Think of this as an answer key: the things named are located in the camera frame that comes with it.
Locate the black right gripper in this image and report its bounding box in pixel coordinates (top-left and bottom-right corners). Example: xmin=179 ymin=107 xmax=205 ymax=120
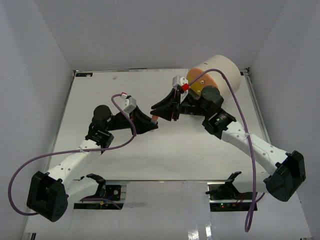
xmin=150 ymin=88 xmax=210 ymax=122

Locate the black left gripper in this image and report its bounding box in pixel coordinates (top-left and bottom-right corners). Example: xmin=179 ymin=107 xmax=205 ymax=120
xmin=106 ymin=105 xmax=159 ymax=137

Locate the orange highlighter cap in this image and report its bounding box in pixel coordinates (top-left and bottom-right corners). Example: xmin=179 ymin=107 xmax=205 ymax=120
xmin=152 ymin=115 xmax=159 ymax=121

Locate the round three-drawer storage box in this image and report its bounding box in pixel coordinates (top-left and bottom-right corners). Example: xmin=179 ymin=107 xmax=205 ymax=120
xmin=186 ymin=55 xmax=241 ymax=100

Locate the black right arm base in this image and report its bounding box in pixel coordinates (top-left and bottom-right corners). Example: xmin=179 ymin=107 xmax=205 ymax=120
xmin=205 ymin=171 xmax=253 ymax=213

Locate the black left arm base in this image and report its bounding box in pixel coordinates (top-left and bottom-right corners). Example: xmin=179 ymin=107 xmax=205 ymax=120
xmin=73 ymin=173 xmax=126 ymax=210

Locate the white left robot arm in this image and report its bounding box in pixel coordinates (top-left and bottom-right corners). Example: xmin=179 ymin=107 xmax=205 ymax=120
xmin=26 ymin=105 xmax=158 ymax=222

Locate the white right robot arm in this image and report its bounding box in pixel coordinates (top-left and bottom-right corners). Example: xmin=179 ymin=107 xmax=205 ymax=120
xmin=150 ymin=86 xmax=306 ymax=202

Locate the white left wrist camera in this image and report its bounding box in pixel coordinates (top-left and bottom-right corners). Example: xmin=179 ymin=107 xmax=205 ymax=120
xmin=120 ymin=92 xmax=137 ymax=114

